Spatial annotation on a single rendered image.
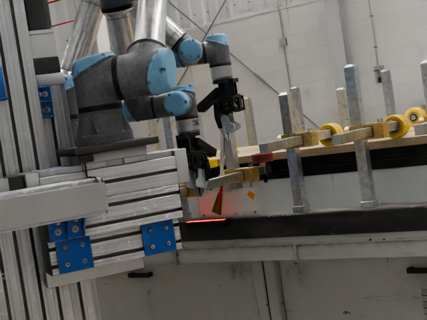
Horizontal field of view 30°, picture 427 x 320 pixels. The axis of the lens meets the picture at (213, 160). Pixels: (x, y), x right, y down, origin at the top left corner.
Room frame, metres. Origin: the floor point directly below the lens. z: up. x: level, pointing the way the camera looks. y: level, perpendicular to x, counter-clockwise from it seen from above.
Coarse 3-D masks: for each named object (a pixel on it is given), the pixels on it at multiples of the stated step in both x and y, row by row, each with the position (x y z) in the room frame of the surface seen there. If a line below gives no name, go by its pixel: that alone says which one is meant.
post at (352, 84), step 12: (348, 72) 2.56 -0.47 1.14; (348, 84) 2.57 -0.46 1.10; (348, 96) 2.57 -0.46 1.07; (360, 96) 2.57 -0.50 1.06; (360, 108) 2.56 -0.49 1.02; (360, 120) 2.55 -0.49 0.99; (360, 144) 2.56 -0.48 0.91; (360, 156) 2.56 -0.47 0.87; (360, 168) 2.57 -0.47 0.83; (360, 180) 2.57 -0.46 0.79; (372, 180) 2.58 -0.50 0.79; (372, 192) 2.56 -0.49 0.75
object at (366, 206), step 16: (304, 208) 2.69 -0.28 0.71; (336, 208) 2.66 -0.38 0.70; (352, 208) 2.60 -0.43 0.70; (368, 208) 2.55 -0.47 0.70; (384, 208) 2.51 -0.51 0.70; (400, 208) 2.48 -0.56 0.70; (416, 208) 2.45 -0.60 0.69; (256, 224) 2.77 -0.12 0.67; (272, 224) 2.74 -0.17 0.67; (288, 224) 2.70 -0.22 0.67; (304, 224) 2.67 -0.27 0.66; (320, 224) 2.64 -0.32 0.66; (336, 224) 2.60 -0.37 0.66; (352, 224) 2.57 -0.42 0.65; (368, 224) 2.54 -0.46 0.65; (384, 224) 2.51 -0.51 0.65; (400, 224) 2.48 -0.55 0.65; (416, 224) 2.45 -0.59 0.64; (192, 240) 2.93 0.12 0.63; (208, 240) 2.90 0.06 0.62
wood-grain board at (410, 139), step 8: (408, 136) 2.75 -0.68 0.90; (416, 136) 2.68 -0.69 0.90; (424, 136) 2.65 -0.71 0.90; (320, 144) 3.06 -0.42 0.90; (344, 144) 2.82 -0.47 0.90; (352, 144) 2.80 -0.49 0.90; (376, 144) 2.75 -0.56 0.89; (384, 144) 2.73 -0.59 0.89; (392, 144) 2.72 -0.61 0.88; (400, 144) 2.70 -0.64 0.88; (408, 144) 2.68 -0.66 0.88; (416, 144) 2.67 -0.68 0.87; (240, 152) 3.35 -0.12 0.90; (248, 152) 3.25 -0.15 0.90; (256, 152) 3.16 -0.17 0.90; (280, 152) 2.96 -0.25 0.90; (304, 152) 2.90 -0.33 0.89; (312, 152) 2.88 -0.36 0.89; (320, 152) 2.87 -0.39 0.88; (328, 152) 2.85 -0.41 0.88; (336, 152) 2.83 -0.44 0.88; (224, 160) 3.10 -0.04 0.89; (240, 160) 3.06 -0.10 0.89; (248, 160) 3.04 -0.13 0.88
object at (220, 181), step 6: (264, 168) 2.93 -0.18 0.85; (270, 168) 2.96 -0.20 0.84; (228, 174) 2.77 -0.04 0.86; (234, 174) 2.76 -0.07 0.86; (240, 174) 2.79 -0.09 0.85; (210, 180) 2.63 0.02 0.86; (216, 180) 2.66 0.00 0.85; (222, 180) 2.69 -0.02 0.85; (228, 180) 2.72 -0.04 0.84; (234, 180) 2.75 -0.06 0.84; (240, 180) 2.78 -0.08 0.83; (210, 186) 2.62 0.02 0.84; (216, 186) 2.65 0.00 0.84
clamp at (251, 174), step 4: (240, 168) 2.82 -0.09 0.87; (244, 168) 2.80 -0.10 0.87; (248, 168) 2.79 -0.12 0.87; (252, 168) 2.79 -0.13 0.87; (256, 168) 2.81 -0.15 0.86; (224, 172) 2.85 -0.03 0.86; (228, 172) 2.84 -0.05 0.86; (232, 172) 2.83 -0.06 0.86; (244, 172) 2.80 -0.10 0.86; (248, 172) 2.79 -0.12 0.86; (252, 172) 2.79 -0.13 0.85; (256, 172) 2.81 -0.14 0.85; (244, 176) 2.80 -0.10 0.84; (248, 176) 2.79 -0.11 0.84; (252, 176) 2.79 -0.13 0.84; (256, 176) 2.81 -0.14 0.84; (244, 180) 2.80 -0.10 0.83; (248, 180) 2.79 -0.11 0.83; (252, 180) 2.78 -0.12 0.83; (256, 180) 2.81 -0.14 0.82
